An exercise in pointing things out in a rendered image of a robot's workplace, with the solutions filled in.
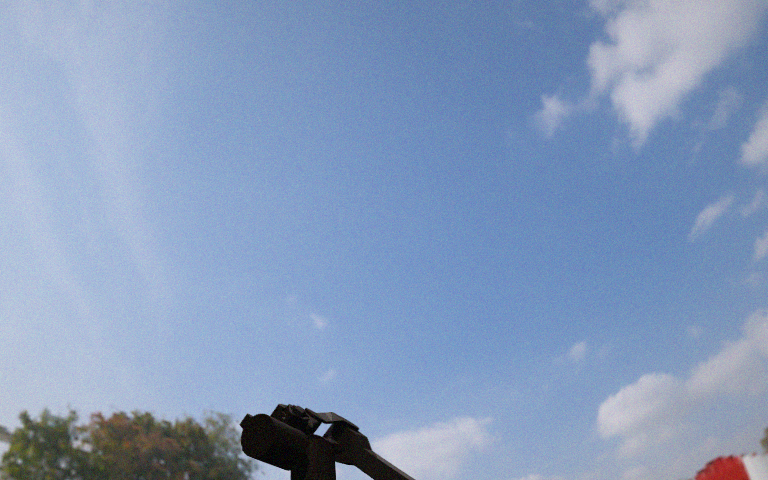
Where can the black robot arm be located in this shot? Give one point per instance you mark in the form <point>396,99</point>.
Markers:
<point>286,439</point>

